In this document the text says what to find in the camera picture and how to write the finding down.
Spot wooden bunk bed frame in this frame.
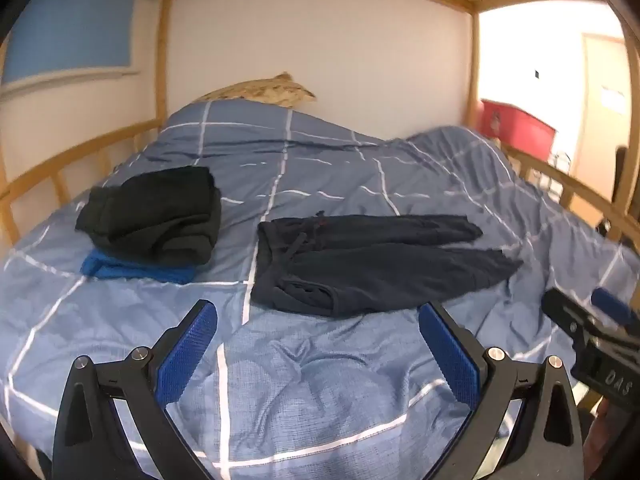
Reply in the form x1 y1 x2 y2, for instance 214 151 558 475
0 0 640 271

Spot beige door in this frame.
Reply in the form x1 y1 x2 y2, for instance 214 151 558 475
574 32 629 202

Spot red storage box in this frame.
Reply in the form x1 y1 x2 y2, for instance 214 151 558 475
481 99 557 163

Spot person's right hand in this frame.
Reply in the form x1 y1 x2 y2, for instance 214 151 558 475
586 401 615 480

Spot blue folded garment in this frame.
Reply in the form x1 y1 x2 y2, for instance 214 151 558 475
81 249 197 284

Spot white paper sheet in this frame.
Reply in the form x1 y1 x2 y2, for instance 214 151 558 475
600 87 626 114

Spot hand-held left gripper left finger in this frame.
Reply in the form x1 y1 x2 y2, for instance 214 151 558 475
52 300 221 480

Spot black folded garment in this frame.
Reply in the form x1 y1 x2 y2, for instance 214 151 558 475
75 166 222 266

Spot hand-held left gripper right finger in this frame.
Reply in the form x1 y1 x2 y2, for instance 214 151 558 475
417 301 586 480

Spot blue window blind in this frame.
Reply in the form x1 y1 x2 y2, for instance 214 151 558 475
4 0 139 86

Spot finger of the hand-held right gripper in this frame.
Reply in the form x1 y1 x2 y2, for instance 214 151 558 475
542 289 601 336
591 287 640 333

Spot beige patterned pillow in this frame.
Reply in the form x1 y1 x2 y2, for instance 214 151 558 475
192 72 317 109

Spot dark navy pants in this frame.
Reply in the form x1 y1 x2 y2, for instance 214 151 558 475
250 213 523 317

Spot blue checked duvet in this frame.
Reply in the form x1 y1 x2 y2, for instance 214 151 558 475
0 100 640 480

